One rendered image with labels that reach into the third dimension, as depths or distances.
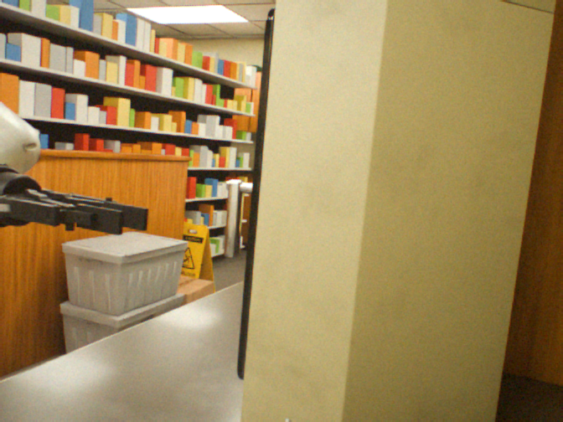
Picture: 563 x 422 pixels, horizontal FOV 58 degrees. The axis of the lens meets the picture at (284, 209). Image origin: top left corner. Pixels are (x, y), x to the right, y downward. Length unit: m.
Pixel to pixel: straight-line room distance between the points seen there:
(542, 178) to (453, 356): 0.35
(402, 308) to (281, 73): 0.26
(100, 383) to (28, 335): 2.36
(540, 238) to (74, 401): 0.66
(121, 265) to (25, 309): 0.57
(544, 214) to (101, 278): 2.32
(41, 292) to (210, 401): 2.43
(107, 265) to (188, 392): 2.11
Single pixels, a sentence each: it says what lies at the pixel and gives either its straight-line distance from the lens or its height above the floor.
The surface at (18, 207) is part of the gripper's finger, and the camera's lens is 0.74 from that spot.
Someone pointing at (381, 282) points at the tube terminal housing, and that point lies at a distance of 0.51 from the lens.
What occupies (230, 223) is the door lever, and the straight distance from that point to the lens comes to 0.59.
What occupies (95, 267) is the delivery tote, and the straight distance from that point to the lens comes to 2.83.
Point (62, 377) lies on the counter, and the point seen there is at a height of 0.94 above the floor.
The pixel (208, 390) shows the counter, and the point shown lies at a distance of 0.69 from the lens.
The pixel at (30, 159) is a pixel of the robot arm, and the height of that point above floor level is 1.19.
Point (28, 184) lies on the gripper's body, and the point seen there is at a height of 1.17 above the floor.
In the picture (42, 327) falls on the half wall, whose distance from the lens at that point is 3.11.
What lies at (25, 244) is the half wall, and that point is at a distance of 2.91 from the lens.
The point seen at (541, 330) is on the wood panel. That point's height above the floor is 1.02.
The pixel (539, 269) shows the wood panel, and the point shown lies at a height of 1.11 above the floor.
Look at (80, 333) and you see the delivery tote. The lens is 3.00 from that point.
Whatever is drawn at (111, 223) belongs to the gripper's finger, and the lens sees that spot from 0.67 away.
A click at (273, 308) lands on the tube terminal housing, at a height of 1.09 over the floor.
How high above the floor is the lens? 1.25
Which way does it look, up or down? 6 degrees down
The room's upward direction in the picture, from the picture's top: 5 degrees clockwise
